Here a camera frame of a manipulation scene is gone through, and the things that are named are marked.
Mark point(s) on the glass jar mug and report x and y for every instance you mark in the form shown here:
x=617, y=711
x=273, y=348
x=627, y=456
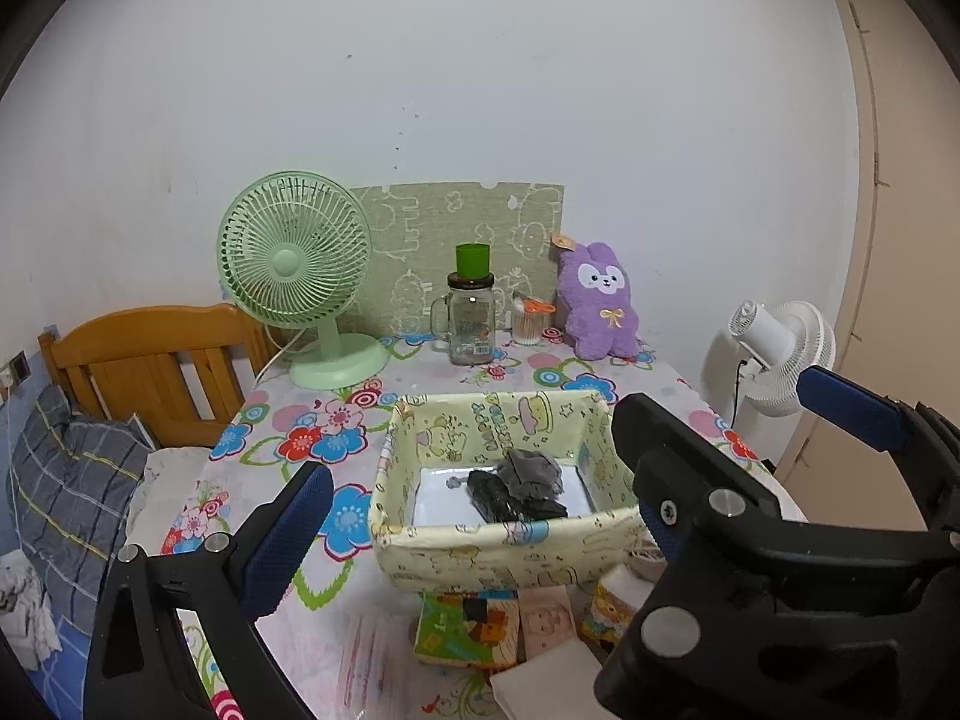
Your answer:
x=471, y=326

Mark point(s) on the green orange tissue pack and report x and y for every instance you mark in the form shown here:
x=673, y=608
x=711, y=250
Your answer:
x=465, y=630

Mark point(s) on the crumpled white grey cloth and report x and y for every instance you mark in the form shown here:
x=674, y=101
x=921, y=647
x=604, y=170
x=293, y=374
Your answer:
x=26, y=607

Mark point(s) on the grey plaid pillow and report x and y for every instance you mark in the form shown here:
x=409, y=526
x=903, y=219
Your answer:
x=71, y=480

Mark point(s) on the green plastic cup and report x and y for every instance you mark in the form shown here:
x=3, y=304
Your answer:
x=472, y=261

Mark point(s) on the purple plush bunny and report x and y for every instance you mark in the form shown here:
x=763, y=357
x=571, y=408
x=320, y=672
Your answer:
x=600, y=300

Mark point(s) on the beige wooden door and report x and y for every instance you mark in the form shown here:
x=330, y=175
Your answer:
x=900, y=240

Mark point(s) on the white tissue pack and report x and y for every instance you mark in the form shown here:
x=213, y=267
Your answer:
x=547, y=686

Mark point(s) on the black cloth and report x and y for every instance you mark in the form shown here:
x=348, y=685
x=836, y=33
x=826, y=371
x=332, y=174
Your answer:
x=495, y=502

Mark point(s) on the cotton swab container orange lid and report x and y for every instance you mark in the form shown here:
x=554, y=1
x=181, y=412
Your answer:
x=529, y=326

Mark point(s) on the white clip fan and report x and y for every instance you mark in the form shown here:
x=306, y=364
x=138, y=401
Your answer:
x=780, y=360

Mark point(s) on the yellow cartoon snack pack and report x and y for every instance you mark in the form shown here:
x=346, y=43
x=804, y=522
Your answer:
x=607, y=611

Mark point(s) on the green printed board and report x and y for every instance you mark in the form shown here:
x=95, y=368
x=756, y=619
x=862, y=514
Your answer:
x=450, y=217

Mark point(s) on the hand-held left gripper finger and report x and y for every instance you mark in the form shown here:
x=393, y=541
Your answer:
x=289, y=532

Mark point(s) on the white bed sheet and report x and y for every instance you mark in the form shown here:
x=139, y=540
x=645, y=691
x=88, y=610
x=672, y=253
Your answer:
x=169, y=484

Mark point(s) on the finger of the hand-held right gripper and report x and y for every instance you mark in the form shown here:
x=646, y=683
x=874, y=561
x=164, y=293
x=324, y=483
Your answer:
x=690, y=465
x=855, y=409

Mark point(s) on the white folded cloth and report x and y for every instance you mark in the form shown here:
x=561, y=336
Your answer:
x=626, y=585

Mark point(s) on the green desk fan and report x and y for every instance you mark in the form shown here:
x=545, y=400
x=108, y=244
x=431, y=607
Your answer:
x=289, y=262

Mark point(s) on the wall socket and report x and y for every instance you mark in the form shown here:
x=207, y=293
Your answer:
x=19, y=370

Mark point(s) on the yellow printed fabric storage box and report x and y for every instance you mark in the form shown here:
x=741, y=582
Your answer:
x=465, y=547

